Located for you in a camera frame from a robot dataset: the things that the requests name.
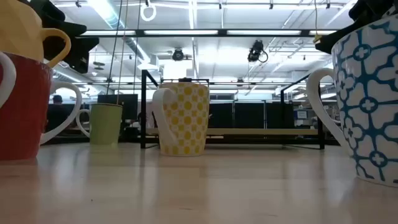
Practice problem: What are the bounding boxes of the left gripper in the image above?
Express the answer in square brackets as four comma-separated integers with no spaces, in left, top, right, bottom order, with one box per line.
[29,0,100,74]

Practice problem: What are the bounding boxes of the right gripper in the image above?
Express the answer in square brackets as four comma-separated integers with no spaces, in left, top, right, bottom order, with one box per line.
[315,0,398,54]

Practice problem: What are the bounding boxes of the yellow faceted mug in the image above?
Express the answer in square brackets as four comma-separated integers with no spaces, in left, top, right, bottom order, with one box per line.
[0,0,72,68]

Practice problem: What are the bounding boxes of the white mug blue floral pattern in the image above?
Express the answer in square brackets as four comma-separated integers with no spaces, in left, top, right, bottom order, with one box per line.
[305,14,398,189]

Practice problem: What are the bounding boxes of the light green mug white handle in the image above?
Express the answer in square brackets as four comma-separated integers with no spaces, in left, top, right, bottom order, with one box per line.
[75,103,124,146]

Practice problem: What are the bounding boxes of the red mug white handle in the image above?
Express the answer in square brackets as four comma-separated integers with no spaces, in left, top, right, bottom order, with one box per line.
[0,51,83,162]

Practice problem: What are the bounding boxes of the white mug yellow dots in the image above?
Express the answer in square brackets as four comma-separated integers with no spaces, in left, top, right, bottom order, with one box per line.
[151,82,211,157]

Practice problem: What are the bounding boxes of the person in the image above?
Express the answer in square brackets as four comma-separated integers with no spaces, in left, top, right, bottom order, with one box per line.
[46,94,74,131]

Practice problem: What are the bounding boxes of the black rig crossbar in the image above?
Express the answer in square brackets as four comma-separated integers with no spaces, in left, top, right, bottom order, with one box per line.
[76,28,340,38]

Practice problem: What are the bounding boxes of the black computer monitor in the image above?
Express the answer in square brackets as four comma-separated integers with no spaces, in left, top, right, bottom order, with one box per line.
[97,93,139,121]

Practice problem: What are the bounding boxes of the black partition panel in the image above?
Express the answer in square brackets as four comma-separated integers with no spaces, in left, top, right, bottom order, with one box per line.
[210,102,234,129]
[234,102,265,129]
[266,102,295,129]

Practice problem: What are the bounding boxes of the yellow tag on cable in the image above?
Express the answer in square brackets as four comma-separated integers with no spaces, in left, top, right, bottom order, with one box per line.
[313,0,323,44]

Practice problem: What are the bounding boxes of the thin black hanging cable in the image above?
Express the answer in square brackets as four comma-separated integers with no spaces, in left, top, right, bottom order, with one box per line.
[132,0,141,94]
[106,0,124,95]

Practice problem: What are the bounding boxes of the thin yellow hanging cable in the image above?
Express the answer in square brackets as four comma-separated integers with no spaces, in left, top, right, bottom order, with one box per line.
[116,0,129,105]

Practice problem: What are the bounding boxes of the grey ventilation duct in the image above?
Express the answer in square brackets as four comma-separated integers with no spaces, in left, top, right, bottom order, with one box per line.
[88,0,153,65]

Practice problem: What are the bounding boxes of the white hanging ring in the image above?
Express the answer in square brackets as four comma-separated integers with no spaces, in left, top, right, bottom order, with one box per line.
[139,2,157,22]

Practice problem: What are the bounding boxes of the black camera with cable loop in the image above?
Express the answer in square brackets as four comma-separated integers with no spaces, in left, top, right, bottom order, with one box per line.
[247,39,269,63]

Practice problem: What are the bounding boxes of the black round camera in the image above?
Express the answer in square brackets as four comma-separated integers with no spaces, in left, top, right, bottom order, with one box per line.
[171,48,186,62]

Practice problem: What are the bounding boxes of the black frame wooden shelf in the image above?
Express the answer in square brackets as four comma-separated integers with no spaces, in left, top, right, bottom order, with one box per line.
[140,69,326,150]

